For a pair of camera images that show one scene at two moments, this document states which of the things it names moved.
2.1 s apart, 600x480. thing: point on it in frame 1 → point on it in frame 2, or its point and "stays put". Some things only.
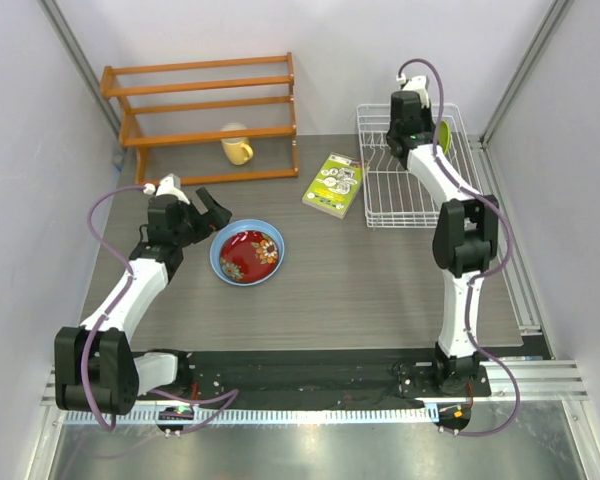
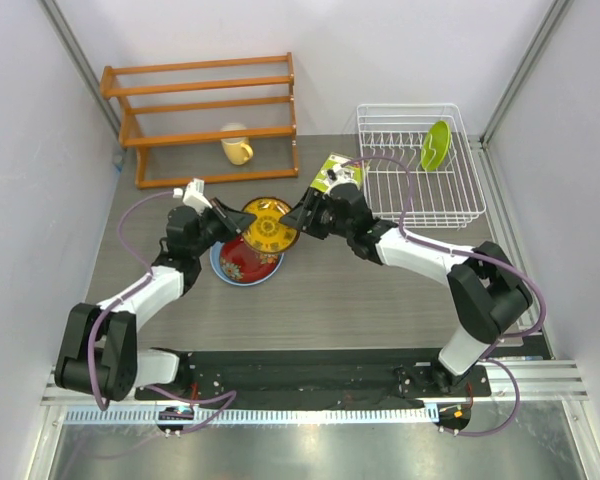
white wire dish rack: [394, 196] stays put
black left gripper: [216, 218] → [238, 220]
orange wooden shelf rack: [126, 135] stays put
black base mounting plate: [281, 376] stays put
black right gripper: [428, 115] → [313, 200]
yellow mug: [238, 150] stays put
